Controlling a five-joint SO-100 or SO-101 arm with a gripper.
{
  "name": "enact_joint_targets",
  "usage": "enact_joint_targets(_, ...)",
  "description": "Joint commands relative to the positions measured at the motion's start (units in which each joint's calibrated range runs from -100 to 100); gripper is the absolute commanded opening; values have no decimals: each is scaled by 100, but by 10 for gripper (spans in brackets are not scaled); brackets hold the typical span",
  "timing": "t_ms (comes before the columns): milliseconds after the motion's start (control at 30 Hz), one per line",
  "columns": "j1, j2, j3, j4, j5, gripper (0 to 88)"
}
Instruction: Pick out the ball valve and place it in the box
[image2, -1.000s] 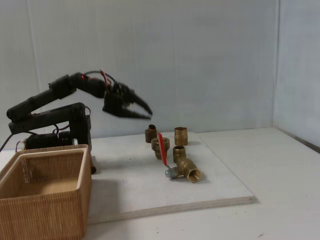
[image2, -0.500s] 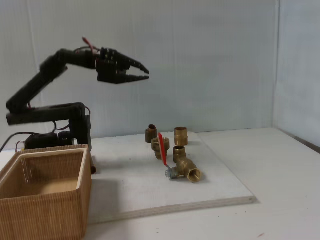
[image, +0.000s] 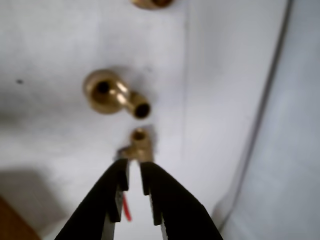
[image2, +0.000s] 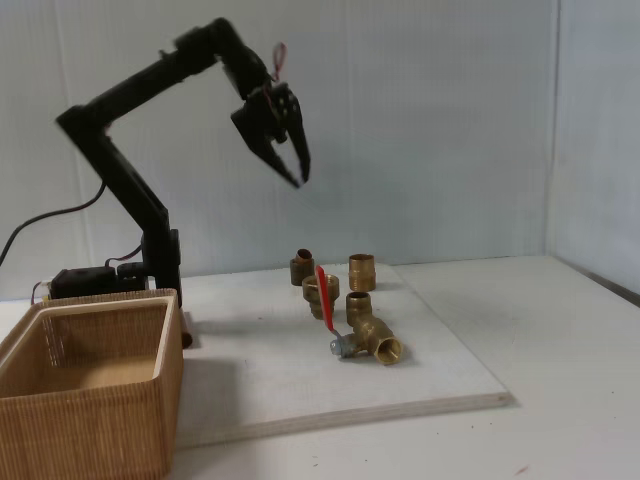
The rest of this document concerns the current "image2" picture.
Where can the black control box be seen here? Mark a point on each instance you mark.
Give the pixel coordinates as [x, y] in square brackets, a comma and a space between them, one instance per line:
[85, 282]

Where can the dark copper pipe coupling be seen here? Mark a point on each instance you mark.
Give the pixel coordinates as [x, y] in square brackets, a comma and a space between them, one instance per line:
[299, 272]

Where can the large brass threaded nipple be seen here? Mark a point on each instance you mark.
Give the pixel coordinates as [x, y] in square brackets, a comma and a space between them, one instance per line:
[361, 274]

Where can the small brass threaded nipple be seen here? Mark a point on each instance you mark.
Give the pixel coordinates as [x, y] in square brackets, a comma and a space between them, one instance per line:
[357, 304]

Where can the brown copper pipe piece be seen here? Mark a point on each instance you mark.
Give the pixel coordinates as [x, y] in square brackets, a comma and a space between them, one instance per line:
[188, 332]

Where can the white painted plywood board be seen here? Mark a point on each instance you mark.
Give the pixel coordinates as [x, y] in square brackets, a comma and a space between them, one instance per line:
[280, 360]

